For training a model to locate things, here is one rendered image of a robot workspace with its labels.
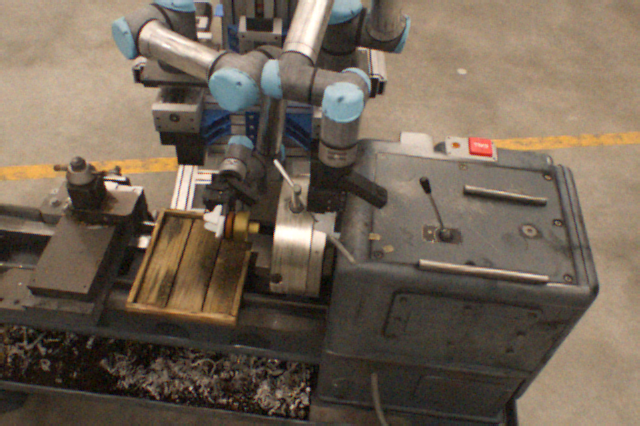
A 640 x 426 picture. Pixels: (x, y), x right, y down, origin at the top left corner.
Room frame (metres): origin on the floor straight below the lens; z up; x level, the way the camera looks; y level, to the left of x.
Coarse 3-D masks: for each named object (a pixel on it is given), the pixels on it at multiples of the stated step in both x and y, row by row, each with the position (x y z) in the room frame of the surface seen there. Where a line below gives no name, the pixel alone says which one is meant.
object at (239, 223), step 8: (232, 216) 1.00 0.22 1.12; (240, 216) 1.00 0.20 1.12; (248, 216) 0.99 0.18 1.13; (224, 224) 0.97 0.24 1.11; (232, 224) 0.98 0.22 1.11; (240, 224) 0.97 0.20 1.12; (248, 224) 0.98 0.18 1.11; (256, 224) 0.98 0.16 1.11; (224, 232) 0.96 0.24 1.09; (232, 232) 0.96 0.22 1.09; (240, 232) 0.96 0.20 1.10; (248, 232) 0.97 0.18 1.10; (256, 232) 0.97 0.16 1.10; (240, 240) 0.95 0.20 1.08
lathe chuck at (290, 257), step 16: (304, 176) 1.07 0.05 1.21; (288, 192) 0.99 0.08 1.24; (304, 192) 1.00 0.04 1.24; (288, 208) 0.94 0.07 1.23; (304, 208) 0.95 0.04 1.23; (288, 224) 0.91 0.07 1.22; (304, 224) 0.91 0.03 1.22; (288, 240) 0.88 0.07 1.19; (304, 240) 0.88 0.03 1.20; (272, 256) 0.85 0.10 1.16; (288, 256) 0.85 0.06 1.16; (304, 256) 0.85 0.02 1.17; (272, 272) 0.84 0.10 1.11; (288, 272) 0.84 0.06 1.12; (304, 272) 0.84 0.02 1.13; (272, 288) 0.84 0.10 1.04; (288, 288) 0.83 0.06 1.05; (304, 288) 0.83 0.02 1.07
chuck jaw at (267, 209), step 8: (272, 184) 1.05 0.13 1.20; (280, 184) 1.05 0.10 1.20; (272, 192) 1.03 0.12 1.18; (264, 200) 1.02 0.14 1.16; (272, 200) 1.02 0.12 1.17; (256, 208) 1.01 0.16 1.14; (264, 208) 1.01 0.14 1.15; (272, 208) 1.01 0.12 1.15; (256, 216) 1.00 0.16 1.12; (264, 216) 1.00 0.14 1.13; (272, 216) 1.00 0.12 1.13
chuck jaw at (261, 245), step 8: (248, 240) 0.94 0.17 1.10; (256, 240) 0.94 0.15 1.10; (264, 240) 0.94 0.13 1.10; (272, 240) 0.94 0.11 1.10; (248, 248) 0.93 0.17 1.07; (256, 248) 0.91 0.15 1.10; (264, 248) 0.91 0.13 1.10; (256, 256) 0.90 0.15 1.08; (264, 256) 0.89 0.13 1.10; (256, 264) 0.86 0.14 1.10; (264, 264) 0.86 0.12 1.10; (256, 272) 0.85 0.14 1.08; (264, 272) 0.85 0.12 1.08; (272, 280) 0.84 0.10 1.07; (280, 280) 0.84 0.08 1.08
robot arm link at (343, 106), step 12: (336, 84) 0.92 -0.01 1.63; (348, 84) 0.92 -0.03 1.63; (324, 96) 0.89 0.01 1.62; (336, 96) 0.87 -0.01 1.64; (348, 96) 0.88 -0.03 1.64; (360, 96) 0.89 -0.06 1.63; (324, 108) 0.88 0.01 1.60; (336, 108) 0.86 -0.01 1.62; (348, 108) 0.86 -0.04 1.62; (360, 108) 0.88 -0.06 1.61; (324, 120) 0.87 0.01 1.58; (336, 120) 0.85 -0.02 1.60; (348, 120) 0.86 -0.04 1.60; (360, 120) 0.88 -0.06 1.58; (324, 132) 0.86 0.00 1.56; (336, 132) 0.85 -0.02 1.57; (348, 132) 0.85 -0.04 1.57; (324, 144) 0.85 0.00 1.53; (336, 144) 0.84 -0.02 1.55; (348, 144) 0.85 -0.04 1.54
